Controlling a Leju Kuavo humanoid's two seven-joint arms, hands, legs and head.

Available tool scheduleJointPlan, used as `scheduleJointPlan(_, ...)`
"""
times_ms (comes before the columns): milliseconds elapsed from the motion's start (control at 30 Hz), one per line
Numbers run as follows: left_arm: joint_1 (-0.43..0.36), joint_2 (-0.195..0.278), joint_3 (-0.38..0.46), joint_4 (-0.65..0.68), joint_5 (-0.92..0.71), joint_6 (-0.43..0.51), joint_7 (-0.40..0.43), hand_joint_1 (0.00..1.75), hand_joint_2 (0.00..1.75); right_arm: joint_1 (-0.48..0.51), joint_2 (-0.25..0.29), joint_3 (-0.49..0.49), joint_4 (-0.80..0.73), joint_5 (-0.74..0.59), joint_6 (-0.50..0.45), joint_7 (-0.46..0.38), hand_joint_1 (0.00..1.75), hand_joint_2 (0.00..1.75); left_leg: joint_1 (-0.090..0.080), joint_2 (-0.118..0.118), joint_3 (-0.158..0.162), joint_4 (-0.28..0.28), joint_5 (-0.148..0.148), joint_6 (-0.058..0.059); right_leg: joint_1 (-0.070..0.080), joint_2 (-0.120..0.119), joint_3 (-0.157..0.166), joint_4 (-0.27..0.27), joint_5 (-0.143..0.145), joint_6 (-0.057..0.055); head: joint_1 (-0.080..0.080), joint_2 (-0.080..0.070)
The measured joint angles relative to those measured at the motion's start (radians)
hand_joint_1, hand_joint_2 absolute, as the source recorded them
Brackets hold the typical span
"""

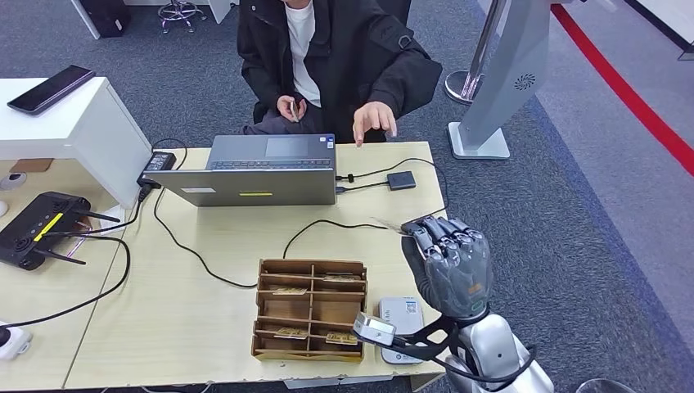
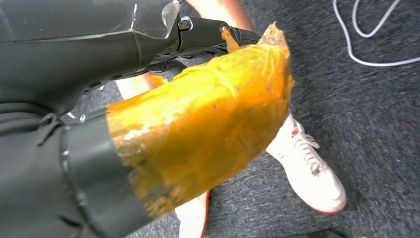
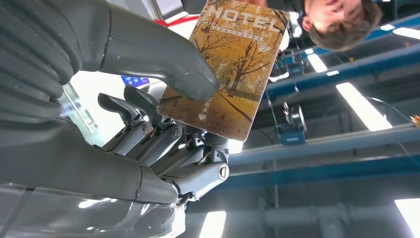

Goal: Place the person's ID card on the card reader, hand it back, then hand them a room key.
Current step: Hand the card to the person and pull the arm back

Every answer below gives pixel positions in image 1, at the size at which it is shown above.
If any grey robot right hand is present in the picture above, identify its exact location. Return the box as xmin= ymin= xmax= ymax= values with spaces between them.
xmin=401 ymin=215 xmax=494 ymax=321

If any black adapter output cable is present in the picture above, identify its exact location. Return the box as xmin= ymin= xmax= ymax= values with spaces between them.
xmin=152 ymin=187 xmax=259 ymax=290

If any person's left hand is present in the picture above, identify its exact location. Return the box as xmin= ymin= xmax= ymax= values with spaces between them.
xmin=352 ymin=101 xmax=399 ymax=148

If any person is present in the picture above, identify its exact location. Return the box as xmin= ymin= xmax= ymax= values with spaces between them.
xmin=237 ymin=0 xmax=444 ymax=148

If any brown cardboard piece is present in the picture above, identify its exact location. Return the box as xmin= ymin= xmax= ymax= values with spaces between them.
xmin=9 ymin=157 xmax=54 ymax=174

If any white desk riser shelf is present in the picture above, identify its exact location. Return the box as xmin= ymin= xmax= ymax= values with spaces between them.
xmin=0 ymin=75 xmax=153 ymax=210

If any person's right hand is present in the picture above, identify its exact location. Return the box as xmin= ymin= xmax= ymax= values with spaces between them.
xmin=276 ymin=94 xmax=308 ymax=123

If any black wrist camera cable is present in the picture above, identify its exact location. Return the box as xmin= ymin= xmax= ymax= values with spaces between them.
xmin=394 ymin=318 xmax=539 ymax=387

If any black looped adapter cable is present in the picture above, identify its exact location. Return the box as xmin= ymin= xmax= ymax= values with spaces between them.
xmin=151 ymin=138 xmax=189 ymax=170

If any wooden card organizer box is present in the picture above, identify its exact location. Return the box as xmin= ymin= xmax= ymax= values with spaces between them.
xmin=250 ymin=258 xmax=369 ymax=364

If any chrome stanchion post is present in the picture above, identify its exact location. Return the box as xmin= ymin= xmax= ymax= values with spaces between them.
xmin=444 ymin=0 xmax=508 ymax=105

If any grey laptop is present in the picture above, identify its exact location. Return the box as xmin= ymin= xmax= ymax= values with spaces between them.
xmin=143 ymin=133 xmax=338 ymax=208

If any white card reader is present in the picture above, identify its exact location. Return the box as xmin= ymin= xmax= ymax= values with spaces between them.
xmin=378 ymin=296 xmax=426 ymax=365

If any long black cable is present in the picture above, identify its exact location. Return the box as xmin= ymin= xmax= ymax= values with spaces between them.
xmin=282 ymin=157 xmax=450 ymax=260

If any white round camera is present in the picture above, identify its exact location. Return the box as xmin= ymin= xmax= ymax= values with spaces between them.
xmin=0 ymin=171 xmax=28 ymax=192

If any small black USB hub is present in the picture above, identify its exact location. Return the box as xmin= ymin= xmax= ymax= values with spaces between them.
xmin=386 ymin=170 xmax=417 ymax=191

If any chrome stool base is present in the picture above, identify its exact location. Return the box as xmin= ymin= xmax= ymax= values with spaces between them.
xmin=157 ymin=0 xmax=208 ymax=33

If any black cabinet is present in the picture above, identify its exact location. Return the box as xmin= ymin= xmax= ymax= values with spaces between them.
xmin=78 ymin=0 xmax=131 ymax=38

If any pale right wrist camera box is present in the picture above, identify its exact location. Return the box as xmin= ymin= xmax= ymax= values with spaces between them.
xmin=353 ymin=311 xmax=398 ymax=347

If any black router cable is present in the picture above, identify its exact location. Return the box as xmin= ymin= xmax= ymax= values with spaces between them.
xmin=0 ymin=232 xmax=133 ymax=330

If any round grey object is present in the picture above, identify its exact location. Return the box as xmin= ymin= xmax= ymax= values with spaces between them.
xmin=575 ymin=377 xmax=638 ymax=393

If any white table leg panel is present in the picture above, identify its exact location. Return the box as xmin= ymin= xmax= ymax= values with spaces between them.
xmin=208 ymin=0 xmax=235 ymax=24
xmin=70 ymin=0 xmax=102 ymax=39

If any grey kiosk stand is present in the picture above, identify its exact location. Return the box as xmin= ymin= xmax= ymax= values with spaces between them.
xmin=448 ymin=0 xmax=554 ymax=160

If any black smartphone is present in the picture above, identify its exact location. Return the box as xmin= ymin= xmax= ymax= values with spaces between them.
xmin=6 ymin=64 xmax=96 ymax=115

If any short black hub cable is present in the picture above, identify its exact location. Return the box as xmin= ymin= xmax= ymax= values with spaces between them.
xmin=335 ymin=180 xmax=391 ymax=195

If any black mains cable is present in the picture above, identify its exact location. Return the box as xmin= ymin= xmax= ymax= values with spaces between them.
xmin=43 ymin=184 xmax=153 ymax=237

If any black laptop power adapter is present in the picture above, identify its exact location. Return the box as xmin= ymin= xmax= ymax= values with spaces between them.
xmin=136 ymin=151 xmax=178 ymax=189

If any black router with antennas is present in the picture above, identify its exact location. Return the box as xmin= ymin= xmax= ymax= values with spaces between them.
xmin=0 ymin=191 xmax=121 ymax=271

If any beige printed ID card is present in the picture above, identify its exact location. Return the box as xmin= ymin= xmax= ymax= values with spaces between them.
xmin=374 ymin=216 xmax=414 ymax=237

